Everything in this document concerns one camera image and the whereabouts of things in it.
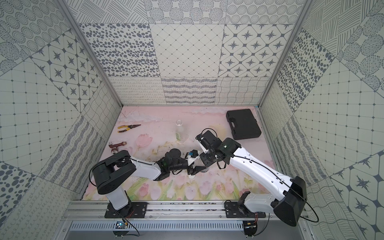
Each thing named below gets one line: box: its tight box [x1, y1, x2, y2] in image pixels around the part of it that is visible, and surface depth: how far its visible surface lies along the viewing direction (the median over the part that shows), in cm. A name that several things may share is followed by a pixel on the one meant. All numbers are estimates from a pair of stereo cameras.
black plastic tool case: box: [226, 109, 262, 140], surface depth 107 cm
